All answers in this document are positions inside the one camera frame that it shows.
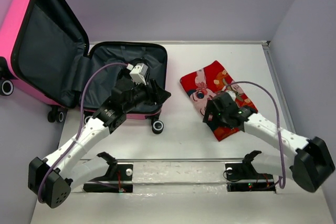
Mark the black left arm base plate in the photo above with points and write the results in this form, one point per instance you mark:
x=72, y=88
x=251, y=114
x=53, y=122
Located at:
x=119, y=180

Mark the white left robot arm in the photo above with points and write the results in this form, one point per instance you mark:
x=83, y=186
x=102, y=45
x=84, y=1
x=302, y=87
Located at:
x=53, y=177

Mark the pink hard-shell suitcase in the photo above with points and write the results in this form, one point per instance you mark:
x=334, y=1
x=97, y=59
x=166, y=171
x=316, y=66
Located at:
x=45, y=52

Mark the aluminium mounting rail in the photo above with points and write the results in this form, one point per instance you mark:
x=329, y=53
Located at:
x=181, y=160

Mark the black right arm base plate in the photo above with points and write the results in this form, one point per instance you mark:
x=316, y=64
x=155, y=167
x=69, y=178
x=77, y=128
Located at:
x=243, y=178

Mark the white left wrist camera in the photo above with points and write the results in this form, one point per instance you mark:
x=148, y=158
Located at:
x=138, y=73

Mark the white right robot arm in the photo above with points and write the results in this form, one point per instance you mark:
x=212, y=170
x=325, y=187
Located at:
x=306, y=161

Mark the red cartoon print cloth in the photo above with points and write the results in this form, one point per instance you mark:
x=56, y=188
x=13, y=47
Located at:
x=202, y=85

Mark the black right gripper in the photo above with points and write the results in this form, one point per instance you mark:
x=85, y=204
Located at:
x=211, y=107

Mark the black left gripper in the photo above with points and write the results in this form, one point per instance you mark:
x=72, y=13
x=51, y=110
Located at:
x=155, y=95

